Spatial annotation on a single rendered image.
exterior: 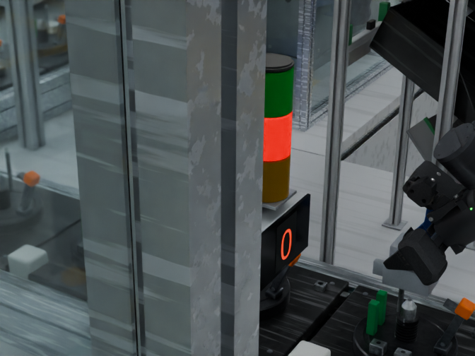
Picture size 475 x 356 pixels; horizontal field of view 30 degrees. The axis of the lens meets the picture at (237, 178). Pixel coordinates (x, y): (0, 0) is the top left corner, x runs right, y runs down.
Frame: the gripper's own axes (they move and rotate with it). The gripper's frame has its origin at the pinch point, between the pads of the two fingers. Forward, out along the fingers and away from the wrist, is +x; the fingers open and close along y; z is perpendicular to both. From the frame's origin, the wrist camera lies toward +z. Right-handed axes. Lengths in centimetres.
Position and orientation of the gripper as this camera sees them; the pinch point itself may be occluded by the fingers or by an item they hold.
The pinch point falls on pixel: (412, 246)
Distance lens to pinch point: 117.0
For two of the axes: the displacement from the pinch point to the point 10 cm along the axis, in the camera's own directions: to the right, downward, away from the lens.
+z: -5.8, -8.1, -0.1
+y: -5.1, 3.7, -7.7
